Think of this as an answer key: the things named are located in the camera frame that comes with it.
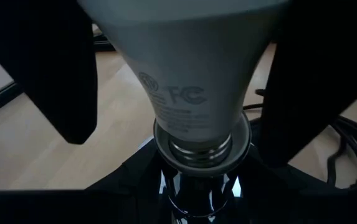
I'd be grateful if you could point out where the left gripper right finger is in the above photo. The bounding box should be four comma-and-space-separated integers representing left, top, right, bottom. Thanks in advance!
236, 145, 357, 224

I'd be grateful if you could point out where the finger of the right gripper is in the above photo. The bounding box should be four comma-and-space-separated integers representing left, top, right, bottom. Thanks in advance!
0, 0, 99, 146
260, 0, 357, 169

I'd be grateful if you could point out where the white LED lightbulb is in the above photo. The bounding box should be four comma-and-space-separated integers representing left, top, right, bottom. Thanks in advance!
77, 0, 293, 169

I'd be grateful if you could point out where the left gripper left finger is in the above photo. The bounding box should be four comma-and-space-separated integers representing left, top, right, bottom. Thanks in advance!
0, 142, 167, 224

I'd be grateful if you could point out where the chrome lamp base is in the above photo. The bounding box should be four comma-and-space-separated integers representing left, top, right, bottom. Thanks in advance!
152, 113, 253, 224

